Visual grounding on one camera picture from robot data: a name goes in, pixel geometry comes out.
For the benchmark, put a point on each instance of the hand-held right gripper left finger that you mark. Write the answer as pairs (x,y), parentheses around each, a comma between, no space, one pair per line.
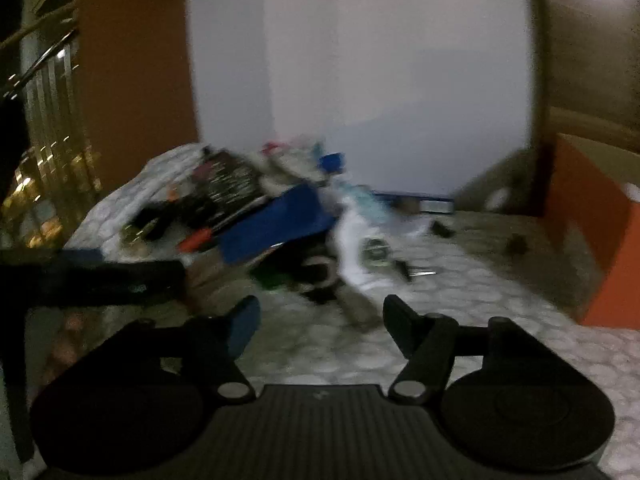
(245,325)

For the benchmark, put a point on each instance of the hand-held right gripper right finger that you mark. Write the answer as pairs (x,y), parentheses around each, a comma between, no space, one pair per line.
(398,322)

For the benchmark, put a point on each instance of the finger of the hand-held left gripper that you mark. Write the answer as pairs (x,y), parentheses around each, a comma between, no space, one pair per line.
(150,282)

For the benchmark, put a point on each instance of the wooden shelf cabinet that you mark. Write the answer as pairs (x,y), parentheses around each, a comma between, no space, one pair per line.
(590,240)

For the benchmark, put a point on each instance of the desktop with white patterned cover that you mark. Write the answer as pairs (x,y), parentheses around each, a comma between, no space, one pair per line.
(475,305)

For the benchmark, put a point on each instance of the small metal tool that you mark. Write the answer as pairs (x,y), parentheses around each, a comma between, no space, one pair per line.
(415,272)

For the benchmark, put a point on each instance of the orange marker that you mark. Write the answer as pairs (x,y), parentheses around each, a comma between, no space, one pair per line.
(197,240)

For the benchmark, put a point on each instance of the black and white roll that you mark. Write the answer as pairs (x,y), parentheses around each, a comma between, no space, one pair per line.
(317,277)

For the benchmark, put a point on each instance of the white cloth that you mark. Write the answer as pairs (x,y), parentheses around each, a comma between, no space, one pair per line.
(357,245)

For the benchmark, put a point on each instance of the small black clip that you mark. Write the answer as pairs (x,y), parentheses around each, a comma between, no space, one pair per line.
(441,229)

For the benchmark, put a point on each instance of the blue folder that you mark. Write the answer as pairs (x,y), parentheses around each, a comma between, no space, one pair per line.
(272,225)

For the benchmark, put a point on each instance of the flat blue box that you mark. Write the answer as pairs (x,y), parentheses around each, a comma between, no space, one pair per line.
(415,202)

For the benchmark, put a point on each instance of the black book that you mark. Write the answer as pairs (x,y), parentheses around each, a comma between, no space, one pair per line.
(227,185)

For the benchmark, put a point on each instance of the white crumpled plastic bag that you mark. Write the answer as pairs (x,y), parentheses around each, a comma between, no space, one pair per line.
(295,165)

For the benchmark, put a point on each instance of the blue cup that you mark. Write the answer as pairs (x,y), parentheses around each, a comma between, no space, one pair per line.
(332,162)

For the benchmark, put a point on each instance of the orange cabinet panel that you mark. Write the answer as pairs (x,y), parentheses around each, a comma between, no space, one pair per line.
(135,60)

